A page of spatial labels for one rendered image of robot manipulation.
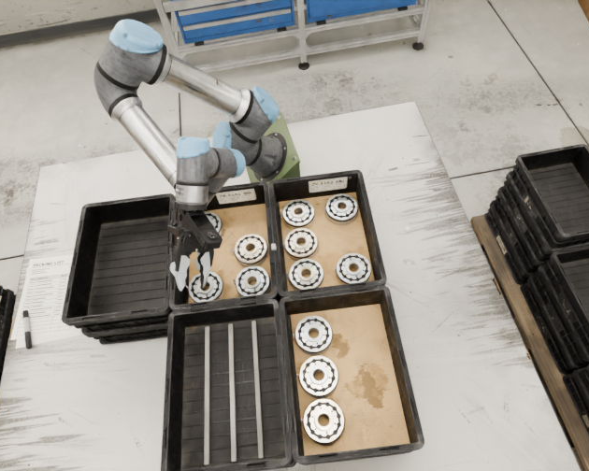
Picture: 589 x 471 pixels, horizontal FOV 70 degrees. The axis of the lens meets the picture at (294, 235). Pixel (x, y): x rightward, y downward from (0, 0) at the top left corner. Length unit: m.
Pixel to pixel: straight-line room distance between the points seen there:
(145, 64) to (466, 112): 2.19
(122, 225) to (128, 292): 0.25
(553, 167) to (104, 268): 1.83
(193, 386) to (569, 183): 1.69
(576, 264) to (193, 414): 1.57
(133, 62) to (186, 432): 0.96
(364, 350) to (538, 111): 2.27
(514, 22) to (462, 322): 2.76
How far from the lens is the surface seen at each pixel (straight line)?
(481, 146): 2.82
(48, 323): 1.65
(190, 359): 1.26
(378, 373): 1.20
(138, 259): 1.44
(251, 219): 1.40
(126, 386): 1.45
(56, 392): 1.55
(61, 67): 3.87
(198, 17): 2.96
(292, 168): 1.49
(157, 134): 1.22
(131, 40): 1.22
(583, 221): 2.04
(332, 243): 1.33
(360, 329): 1.23
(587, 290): 2.02
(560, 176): 2.14
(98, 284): 1.46
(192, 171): 1.00
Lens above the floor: 2.00
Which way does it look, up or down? 60 degrees down
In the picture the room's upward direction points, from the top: 8 degrees counter-clockwise
